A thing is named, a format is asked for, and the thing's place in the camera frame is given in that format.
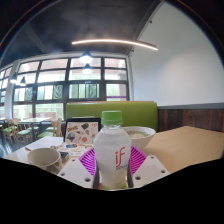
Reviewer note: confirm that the wooden dining table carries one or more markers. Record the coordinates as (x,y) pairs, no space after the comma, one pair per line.
(33,120)

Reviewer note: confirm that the black pendant ceiling lamps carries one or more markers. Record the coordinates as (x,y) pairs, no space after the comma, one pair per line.
(86,58)

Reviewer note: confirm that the beige ceramic mug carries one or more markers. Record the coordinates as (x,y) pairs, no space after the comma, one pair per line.
(45,157)

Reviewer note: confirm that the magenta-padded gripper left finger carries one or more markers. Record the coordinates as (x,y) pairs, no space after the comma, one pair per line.
(87,161)

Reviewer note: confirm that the white paper sheets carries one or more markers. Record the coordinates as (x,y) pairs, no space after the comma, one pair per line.
(43,142)

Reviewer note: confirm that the long curved ceiling light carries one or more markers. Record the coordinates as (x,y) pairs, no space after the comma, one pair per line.
(113,41)

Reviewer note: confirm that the green-seated wooden chairs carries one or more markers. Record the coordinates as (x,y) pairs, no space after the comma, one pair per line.
(23,131)

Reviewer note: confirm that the green-capped clear drink bottle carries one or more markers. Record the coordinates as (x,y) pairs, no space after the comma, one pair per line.
(111,150)

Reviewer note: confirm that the white ceramic bowl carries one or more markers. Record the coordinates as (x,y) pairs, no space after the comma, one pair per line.
(141,136)

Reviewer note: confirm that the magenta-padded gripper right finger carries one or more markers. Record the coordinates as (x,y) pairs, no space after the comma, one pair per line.
(138,160)

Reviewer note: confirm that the green upholstered bench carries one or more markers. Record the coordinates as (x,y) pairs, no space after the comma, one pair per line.
(140,113)

